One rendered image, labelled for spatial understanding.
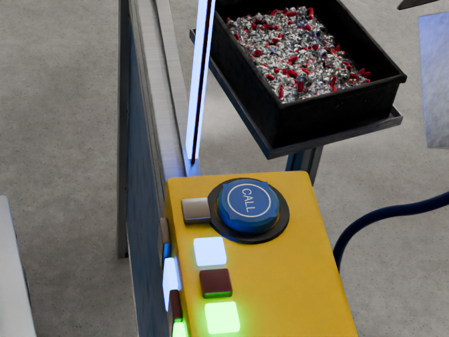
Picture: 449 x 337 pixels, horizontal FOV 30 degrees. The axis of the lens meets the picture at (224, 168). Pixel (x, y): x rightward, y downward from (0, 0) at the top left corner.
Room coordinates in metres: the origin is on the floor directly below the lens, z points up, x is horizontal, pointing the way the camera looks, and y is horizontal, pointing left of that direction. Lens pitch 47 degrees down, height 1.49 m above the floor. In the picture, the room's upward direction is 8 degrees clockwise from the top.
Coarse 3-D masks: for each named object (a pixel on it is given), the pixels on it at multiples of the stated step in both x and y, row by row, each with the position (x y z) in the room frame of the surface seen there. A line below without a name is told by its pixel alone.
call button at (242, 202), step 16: (224, 192) 0.36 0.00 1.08; (240, 192) 0.36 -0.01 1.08; (256, 192) 0.36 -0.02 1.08; (272, 192) 0.37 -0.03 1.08; (224, 208) 0.35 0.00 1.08; (240, 208) 0.35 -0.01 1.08; (256, 208) 0.35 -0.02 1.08; (272, 208) 0.35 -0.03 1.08; (224, 224) 0.34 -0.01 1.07; (240, 224) 0.34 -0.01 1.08; (256, 224) 0.34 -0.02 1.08; (272, 224) 0.34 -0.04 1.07
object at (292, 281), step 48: (192, 192) 0.36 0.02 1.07; (288, 192) 0.38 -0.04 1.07; (192, 240) 0.32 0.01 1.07; (240, 240) 0.33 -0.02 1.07; (288, 240) 0.34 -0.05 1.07; (192, 288) 0.29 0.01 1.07; (240, 288) 0.29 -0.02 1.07; (288, 288) 0.30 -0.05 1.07; (336, 288) 0.30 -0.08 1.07; (192, 336) 0.26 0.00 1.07; (240, 336) 0.26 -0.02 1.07; (288, 336) 0.27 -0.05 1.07; (336, 336) 0.27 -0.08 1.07
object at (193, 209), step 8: (184, 200) 0.35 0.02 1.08; (192, 200) 0.35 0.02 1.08; (200, 200) 0.35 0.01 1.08; (184, 208) 0.34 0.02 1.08; (192, 208) 0.35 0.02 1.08; (200, 208) 0.35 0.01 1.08; (208, 208) 0.35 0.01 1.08; (184, 216) 0.34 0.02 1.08; (192, 216) 0.34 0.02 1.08; (200, 216) 0.34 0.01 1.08; (208, 216) 0.34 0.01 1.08
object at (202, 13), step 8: (200, 0) 0.60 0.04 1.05; (200, 8) 0.60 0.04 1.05; (200, 16) 0.59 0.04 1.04; (200, 24) 0.59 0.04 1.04; (200, 32) 0.59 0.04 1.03; (200, 40) 0.59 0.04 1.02; (200, 48) 0.59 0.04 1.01; (200, 56) 0.59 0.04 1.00; (192, 72) 0.61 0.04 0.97; (192, 80) 0.60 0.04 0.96; (192, 88) 0.60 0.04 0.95; (192, 96) 0.60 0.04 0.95; (192, 104) 0.59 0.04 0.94; (192, 112) 0.59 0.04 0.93; (192, 120) 0.59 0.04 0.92; (192, 128) 0.59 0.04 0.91; (192, 136) 0.59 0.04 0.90
